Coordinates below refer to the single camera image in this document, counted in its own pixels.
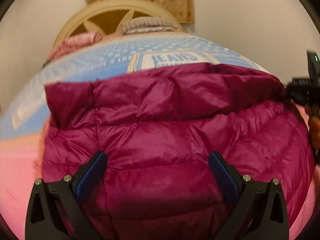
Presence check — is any blue pink patterned bedspread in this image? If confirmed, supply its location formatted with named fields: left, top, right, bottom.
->
left=0, top=31, right=320, bottom=240

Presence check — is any magenta quilted puffer jacket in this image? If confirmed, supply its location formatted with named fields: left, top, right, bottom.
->
left=41, top=63, right=317, bottom=239

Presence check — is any striped pillow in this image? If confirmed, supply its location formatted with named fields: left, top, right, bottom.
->
left=120, top=16, right=177, bottom=34

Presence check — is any pink floral folded blanket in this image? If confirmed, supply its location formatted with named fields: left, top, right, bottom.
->
left=47, top=31, right=103, bottom=61

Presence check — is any person's right hand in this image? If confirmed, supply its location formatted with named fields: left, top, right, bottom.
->
left=305, top=105, right=320, bottom=165

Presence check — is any cream wooden headboard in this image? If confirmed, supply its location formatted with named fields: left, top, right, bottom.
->
left=53, top=0, right=183, bottom=46

